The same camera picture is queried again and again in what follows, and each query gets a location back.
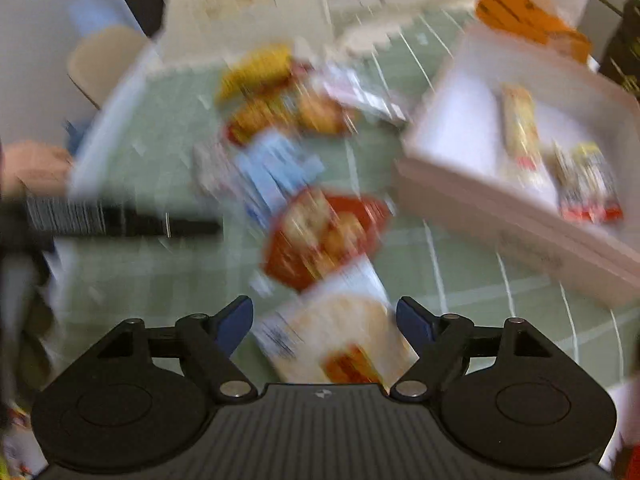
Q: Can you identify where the yellow snack packet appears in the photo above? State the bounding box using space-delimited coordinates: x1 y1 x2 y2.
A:
215 44 309 104

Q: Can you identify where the red chicken snack packet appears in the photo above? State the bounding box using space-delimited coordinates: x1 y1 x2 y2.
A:
224 90 359 146

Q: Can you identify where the black gold patterned box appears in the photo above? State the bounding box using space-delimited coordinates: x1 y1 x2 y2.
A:
599 0 640 99

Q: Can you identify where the orange package in plastic bag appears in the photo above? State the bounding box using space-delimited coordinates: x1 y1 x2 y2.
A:
475 0 592 65

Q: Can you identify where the pink cardboard box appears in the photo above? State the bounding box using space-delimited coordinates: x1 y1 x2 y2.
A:
396 24 639 307

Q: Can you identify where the red yellow snack in box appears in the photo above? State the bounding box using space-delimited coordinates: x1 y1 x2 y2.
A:
550 142 624 224

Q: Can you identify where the white biscuit snack packet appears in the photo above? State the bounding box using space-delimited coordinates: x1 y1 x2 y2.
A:
252 257 418 389

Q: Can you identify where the long cream snack in box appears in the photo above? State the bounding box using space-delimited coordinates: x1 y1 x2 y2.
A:
499 84 552 194

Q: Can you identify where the clear pink snack packet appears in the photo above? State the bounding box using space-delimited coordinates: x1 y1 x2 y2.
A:
309 63 412 125

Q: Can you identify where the beige chair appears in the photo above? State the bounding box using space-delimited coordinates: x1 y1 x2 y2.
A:
67 25 151 110

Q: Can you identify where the blue white snack packet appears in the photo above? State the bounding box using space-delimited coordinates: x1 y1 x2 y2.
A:
192 127 324 230

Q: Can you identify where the red round-picture snack packet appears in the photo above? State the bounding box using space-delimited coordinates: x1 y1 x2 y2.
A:
262 186 392 292

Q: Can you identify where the pink cloth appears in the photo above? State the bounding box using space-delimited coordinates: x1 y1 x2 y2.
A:
1 140 74 200

